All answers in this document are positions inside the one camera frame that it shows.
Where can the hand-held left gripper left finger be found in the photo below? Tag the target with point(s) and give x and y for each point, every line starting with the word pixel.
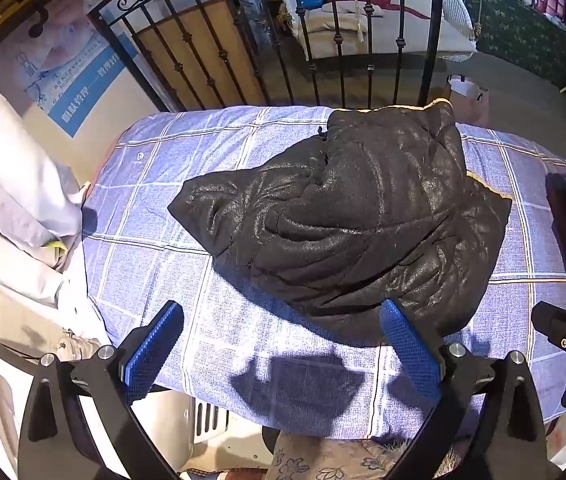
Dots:
pixel 155 340

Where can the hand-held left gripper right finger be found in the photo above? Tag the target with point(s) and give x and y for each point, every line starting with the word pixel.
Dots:
pixel 408 345

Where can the black fur-lined jacket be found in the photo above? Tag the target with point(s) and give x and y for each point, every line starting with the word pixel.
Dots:
pixel 343 220

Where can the blue plaid bed sheet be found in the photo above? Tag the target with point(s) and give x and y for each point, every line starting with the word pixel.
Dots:
pixel 163 270

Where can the white vented appliance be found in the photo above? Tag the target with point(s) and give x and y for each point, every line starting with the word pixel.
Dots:
pixel 208 422

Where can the person's floral pants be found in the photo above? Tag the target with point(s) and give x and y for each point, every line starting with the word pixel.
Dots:
pixel 343 460

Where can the white folded quilt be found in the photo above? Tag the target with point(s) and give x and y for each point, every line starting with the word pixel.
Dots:
pixel 13 290

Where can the white pillow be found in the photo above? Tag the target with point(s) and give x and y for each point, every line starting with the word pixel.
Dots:
pixel 8 160

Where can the paper shopping bag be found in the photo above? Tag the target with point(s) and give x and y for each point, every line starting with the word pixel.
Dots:
pixel 465 102

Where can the green patterned cloth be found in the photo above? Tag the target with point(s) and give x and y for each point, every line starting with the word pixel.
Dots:
pixel 523 35

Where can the wooden board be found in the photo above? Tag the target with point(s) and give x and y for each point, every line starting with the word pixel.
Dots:
pixel 203 45

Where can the black iron railing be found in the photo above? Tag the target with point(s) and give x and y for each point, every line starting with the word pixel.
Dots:
pixel 308 50

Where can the cream folded blanket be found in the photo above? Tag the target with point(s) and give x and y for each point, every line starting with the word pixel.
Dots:
pixel 343 17

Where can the wall poster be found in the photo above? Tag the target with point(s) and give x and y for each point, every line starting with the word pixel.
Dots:
pixel 63 75

